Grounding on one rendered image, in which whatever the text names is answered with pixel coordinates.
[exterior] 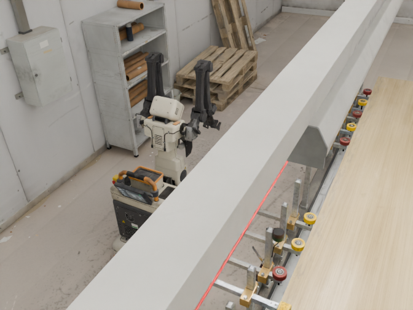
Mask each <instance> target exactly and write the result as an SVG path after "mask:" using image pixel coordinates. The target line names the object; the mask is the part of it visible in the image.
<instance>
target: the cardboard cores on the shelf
mask: <svg viewBox="0 0 413 310"><path fill-rule="evenodd" d="M131 26H132V32H133V34H135V33H137V32H139V31H141V30H143V29H144V25H143V24H142V23H136V22H133V23H131ZM119 36H120V41H121V40H123V39H125V38H127V32H126V27H123V28H121V29H119ZM148 55H149V53H148V52H145V53H142V52H141V51H139V52H137V53H136V54H134V55H132V56H130V57H128V58H126V59H125V60H124V68H125V75H126V80H127V81H130V80H131V79H133V78H135V77H137V76H138V75H140V74H141V73H143V72H145V71H146V70H148V68H147V63H146V61H145V57H146V56H148ZM128 94H129V99H130V106H131V108H132V107H133V106H135V105H136V104H137V103H139V102H140V101H141V100H142V99H144V98H145V97H147V94H148V80H147V79H145V80H144V81H142V82H140V83H139V84H137V85H136V86H134V87H132V88H131V89H129V90H128Z"/></svg>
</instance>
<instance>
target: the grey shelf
mask: <svg viewBox="0 0 413 310"><path fill-rule="evenodd" d="M131 1H136V2H143V4H144V8H143V10H137V9H127V8H121V7H117V6H116V7H113V8H112V9H109V10H106V11H104V12H102V13H99V14H97V15H94V16H92V17H89V18H86V19H85V20H82V21H81V23H82V29H83V32H84V38H85V44H86V47H87V53H88V59H89V62H90V67H91V71H92V77H93V82H94V86H95V92H96V97H97V100H98V106H99V109H100V115H101V121H102V124H103V130H104V135H105V139H106V144H107V149H111V146H109V144H110V145H114V146H118V147H120V148H124V149H128V150H131V151H133V153H134V157H138V156H139V155H138V149H137V148H138V147H139V146H140V145H142V144H143V142H144V141H145V140H147V139H148V138H149V137H148V136H146V135H145V134H144V129H140V128H137V118H136V116H135V114H136V113H137V114H139V113H140V112H141V111H142V110H143V103H144V99H142V100H141V101H140V102H139V103H137V104H136V105H135V106H133V107H132V108H131V106H130V99H129V94H128V90H129V89H131V88H132V87H134V86H136V85H137V84H139V83H140V82H142V81H144V80H145V79H148V71H147V70H146V71H145V72H143V73H141V74H140V75H138V76H137V77H134V78H133V79H131V80H130V81H127V80H126V75H125V68H124V60H125V59H126V58H128V57H130V56H132V55H134V54H136V53H137V52H139V51H141V52H142V53H145V52H148V53H150V52H152V51H153V52H161V53H162V54H163V56H164V62H163V63H162V80H163V91H164V93H165V95H168V96H170V97H171V99H174V97H173V84H172V77H171V64H170V51H169V43H168V30H167V17H166V10H165V3H164V2H153V1H142V0H131ZM162 7H163V9H162ZM138 20H139V21H138ZM163 20H164V22H163ZM128 22H131V23H133V22H136V23H142V24H143V25H144V29H143V30H141V31H139V32H137V33H135V34H133V41H128V40H127V38H125V39H123V40H121V41H120V36H119V29H121V28H123V27H125V24H126V23H128ZM164 26H165V28H164ZM114 38H115V39H114ZM87 39H88V40H87ZM165 39H166V41H165ZM115 42H116V43H115ZM166 45H167V48H166ZM142 48H143V49H142ZM119 68H120V69H119ZM93 69H94V70H93ZM168 71H169V73H168ZM94 72H95V73H94ZM120 75H121V76H120ZM95 78H96V79H95ZM169 78H170V80H169ZM121 79H122V80H121ZM170 91H171V93H170ZM99 96H100V97H99ZM124 97H125V98H124ZM100 102H101V103H100ZM125 105H126V106H125ZM126 109H127V110H126ZM105 126H106V127H105Z"/></svg>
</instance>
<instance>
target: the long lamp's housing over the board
mask: <svg viewBox="0 0 413 310"><path fill-rule="evenodd" d="M403 1H404V0H386V1H385V2H384V4H383V6H382V7H381V9H380V10H379V12H378V14H377V15H376V17H375V19H374V20H373V22H372V23H371V25H370V27H369V28H368V30H367V32H366V33H365V35H364V36H363V38H362V40H361V41H360V43H359V44H358V46H357V48H356V49H355V51H354V53H353V54H352V56H351V57H350V59H349V60H348V62H347V64H346V65H345V67H344V68H343V70H342V72H341V73H340V75H339V77H338V78H337V80H336V81H335V83H334V85H333V86H332V88H331V90H330V91H329V93H328V94H327V96H326V98H325V99H324V101H323V102H322V104H321V106H320V107H319V109H318V111H317V112H316V113H315V115H314V117H313V119H312V120H311V121H310V124H309V125H308V126H307V128H306V130H305V131H304V133H303V134H302V136H301V138H300V139H299V141H298V143H297V144H296V146H295V147H294V149H293V151H292V152H291V154H290V155H289V157H288V159H287V161H290V162H294V163H297V164H301V165H306V166H309V167H313V168H316V169H321V170H323V169H324V166H325V158H326V156H327V155H328V153H329V150H330V149H331V146H332V144H333V142H334V140H335V138H336V136H337V134H338V132H339V130H340V128H341V126H342V124H343V122H344V120H345V118H346V116H347V114H348V112H349V110H350V108H351V106H352V104H353V102H354V100H355V98H356V95H357V93H358V91H359V89H360V87H361V85H362V83H363V81H364V79H365V77H366V75H367V73H368V71H369V69H370V67H371V65H372V63H373V61H374V59H375V57H376V55H377V53H378V51H379V49H380V47H381V45H382V43H383V41H384V39H385V37H386V35H387V33H388V30H389V29H390V27H391V24H392V23H393V21H394V19H395V17H396V14H397V13H398V11H399V8H400V7H401V5H402V3H403Z"/></svg>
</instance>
